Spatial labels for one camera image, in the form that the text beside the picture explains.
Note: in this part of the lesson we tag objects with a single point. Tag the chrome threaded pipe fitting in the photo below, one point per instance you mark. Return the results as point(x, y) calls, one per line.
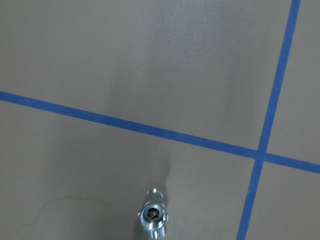
point(153, 216)

